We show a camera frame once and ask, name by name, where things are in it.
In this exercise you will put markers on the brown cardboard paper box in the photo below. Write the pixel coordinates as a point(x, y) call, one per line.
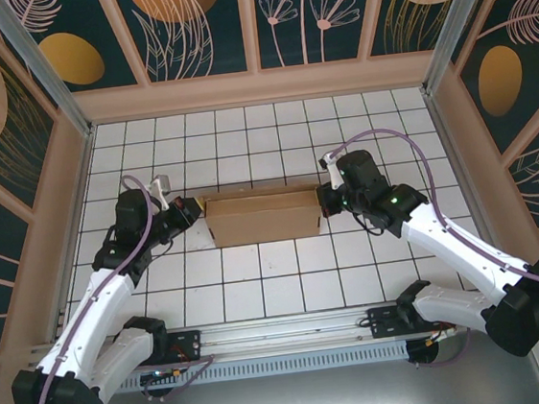
point(264, 217)

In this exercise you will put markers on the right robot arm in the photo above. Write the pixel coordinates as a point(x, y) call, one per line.
point(458, 250)

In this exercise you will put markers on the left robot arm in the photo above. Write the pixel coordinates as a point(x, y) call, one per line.
point(94, 322)

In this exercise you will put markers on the small green circuit board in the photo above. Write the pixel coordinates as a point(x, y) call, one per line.
point(160, 376)

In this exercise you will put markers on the yellow power connector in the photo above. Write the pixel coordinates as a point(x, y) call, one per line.
point(440, 336)

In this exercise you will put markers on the grey metal sheet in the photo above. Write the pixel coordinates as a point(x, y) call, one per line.
point(290, 402)

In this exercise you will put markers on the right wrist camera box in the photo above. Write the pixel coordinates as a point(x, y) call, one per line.
point(330, 162)

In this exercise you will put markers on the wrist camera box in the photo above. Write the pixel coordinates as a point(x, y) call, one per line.
point(162, 186)
point(330, 162)

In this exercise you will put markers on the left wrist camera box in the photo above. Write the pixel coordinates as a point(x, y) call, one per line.
point(162, 186)

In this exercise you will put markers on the aluminium table edge rail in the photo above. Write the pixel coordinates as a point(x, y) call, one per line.
point(450, 144)
point(74, 232)

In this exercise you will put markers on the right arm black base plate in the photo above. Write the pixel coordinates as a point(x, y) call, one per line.
point(383, 322)

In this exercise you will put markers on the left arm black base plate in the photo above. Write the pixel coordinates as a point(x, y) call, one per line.
point(185, 343)

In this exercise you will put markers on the aluminium mounting rail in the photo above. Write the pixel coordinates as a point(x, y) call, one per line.
point(283, 328)

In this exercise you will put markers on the aluminium frame post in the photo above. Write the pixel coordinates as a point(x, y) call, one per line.
point(454, 23)
point(46, 76)

